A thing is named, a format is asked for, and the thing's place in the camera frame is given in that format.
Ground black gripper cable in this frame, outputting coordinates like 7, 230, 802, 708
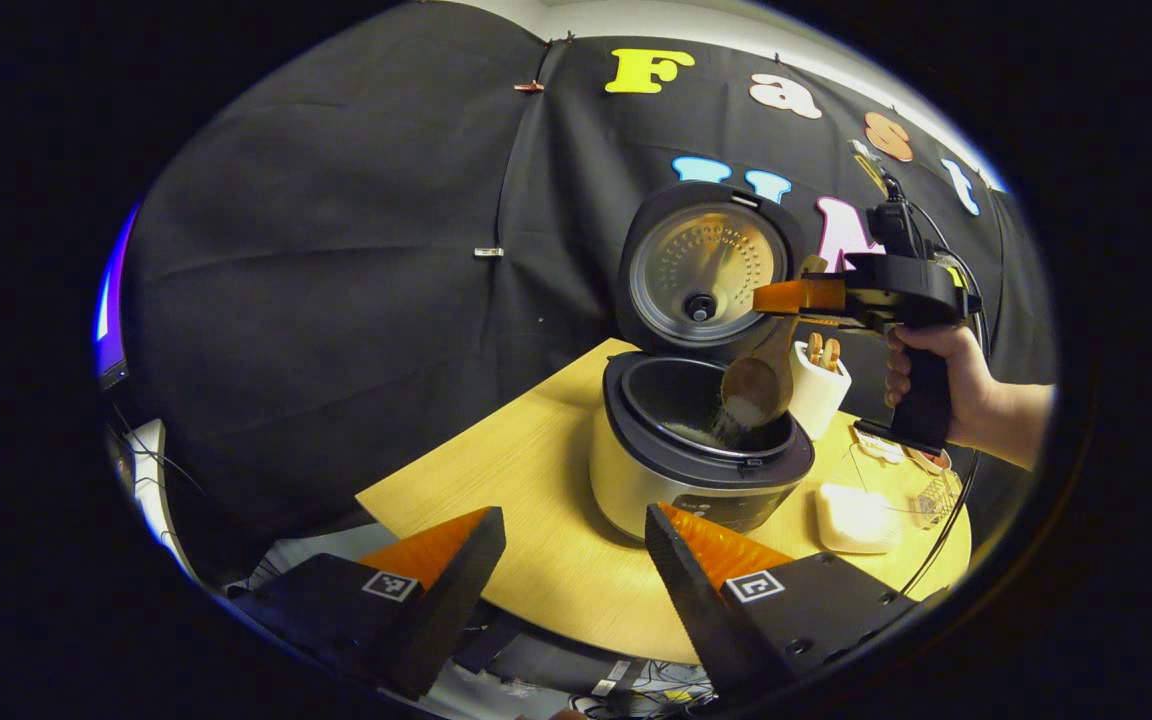
896, 180, 987, 601

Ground metal wire chopstick holder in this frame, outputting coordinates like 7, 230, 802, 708
911, 470, 965, 529

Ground white divided bean dish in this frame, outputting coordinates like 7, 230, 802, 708
851, 425, 907, 466

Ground dark grey rice cooker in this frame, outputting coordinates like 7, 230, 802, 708
589, 180, 817, 544

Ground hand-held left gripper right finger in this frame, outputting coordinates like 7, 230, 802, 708
644, 504, 922, 703

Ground white toaster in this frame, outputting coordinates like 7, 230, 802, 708
788, 340, 853, 441

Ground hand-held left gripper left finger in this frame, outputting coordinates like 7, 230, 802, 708
231, 507, 509, 699

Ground spoonful of white rice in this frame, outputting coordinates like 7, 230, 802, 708
711, 395, 767, 446

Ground clear plastic container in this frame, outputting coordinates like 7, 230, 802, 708
816, 440, 962, 556

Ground white rice pile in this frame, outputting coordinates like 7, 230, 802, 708
816, 483, 902, 554

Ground wooden spoon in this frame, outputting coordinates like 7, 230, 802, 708
720, 255, 829, 431

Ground black backdrop cloth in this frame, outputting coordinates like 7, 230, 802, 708
121, 0, 1057, 561

